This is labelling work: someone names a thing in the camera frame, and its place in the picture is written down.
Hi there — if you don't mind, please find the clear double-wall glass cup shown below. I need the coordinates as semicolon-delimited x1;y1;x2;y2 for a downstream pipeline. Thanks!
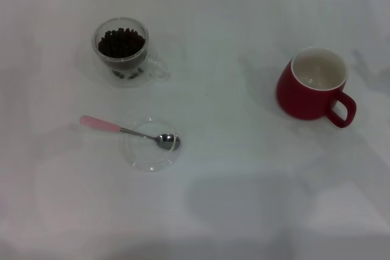
91;17;171;86

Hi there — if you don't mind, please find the red mug white inside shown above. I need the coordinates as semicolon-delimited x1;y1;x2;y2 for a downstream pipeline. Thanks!
275;46;357;129

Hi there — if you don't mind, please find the coffee bean pile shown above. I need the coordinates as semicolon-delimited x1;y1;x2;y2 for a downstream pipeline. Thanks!
97;27;146;59

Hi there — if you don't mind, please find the small clear glass dish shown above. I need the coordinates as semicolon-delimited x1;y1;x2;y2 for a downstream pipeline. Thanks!
125;117;183;173

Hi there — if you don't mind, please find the pink handled metal spoon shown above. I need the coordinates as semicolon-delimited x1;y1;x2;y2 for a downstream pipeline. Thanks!
79;115;181;151

